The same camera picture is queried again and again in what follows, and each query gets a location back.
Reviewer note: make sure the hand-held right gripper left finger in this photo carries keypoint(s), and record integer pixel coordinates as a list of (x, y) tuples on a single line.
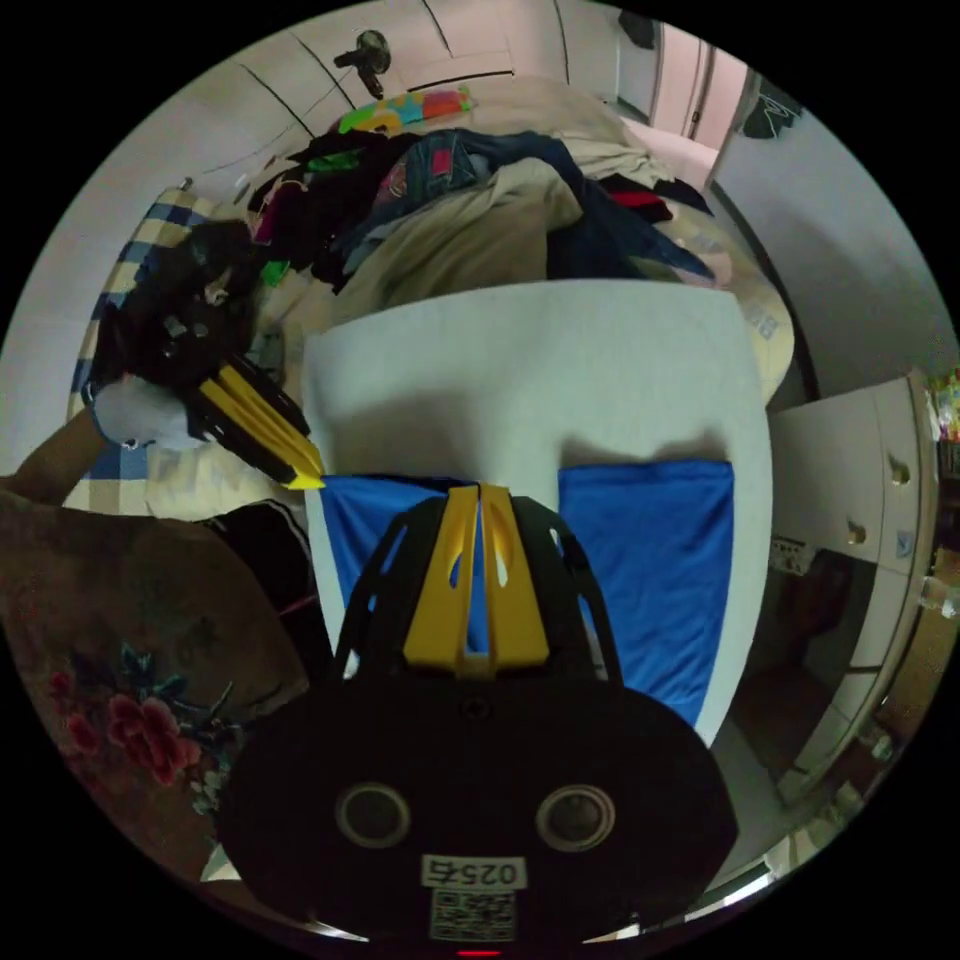
[(439, 600)]

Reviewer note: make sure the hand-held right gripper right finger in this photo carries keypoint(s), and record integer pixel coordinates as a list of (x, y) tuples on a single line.
[(517, 607)]

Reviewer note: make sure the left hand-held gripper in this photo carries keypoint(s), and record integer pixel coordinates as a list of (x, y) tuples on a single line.
[(187, 322)]

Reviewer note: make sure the blue pants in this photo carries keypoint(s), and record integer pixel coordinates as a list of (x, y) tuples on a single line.
[(652, 570)]

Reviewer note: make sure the person's left forearm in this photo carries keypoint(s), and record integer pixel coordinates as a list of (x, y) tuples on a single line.
[(52, 461)]

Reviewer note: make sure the person's left hand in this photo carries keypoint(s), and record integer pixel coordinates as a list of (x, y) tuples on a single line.
[(146, 416)]

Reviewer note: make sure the person's body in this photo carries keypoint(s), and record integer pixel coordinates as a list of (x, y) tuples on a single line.
[(127, 600)]

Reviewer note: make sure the bed with checked sheet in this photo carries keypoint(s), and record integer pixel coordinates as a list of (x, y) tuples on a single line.
[(124, 255)]

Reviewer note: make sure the white folding board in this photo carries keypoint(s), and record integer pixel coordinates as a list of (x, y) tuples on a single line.
[(525, 375)]

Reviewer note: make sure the pile of clothes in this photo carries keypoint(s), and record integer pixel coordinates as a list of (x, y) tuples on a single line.
[(450, 195)]

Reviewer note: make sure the colourful patterned pillow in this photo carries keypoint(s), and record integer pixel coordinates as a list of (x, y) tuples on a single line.
[(409, 109)]

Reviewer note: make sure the white cupboard with drawers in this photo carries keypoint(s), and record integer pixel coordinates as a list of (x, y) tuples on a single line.
[(862, 480)]

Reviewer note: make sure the black fan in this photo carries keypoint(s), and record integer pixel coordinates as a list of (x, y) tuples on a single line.
[(367, 60)]

